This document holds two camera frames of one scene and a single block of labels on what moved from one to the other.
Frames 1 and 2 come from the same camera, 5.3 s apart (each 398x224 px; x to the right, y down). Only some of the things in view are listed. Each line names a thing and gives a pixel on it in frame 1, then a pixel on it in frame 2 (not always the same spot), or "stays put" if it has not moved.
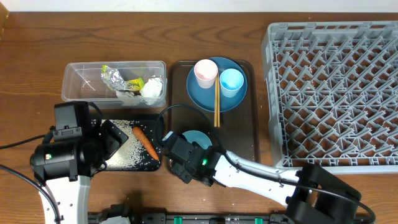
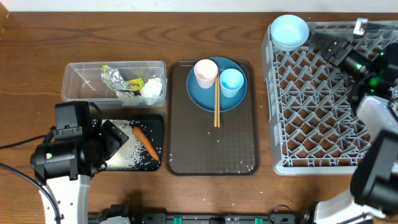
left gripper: x=113 y=144 stays put
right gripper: x=178 y=171 to x=337 y=53
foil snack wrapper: x=114 y=78 stays put
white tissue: x=152 y=90 stays put
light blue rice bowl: x=199 y=137 to x=288 y=32
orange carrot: x=146 y=142 stays put
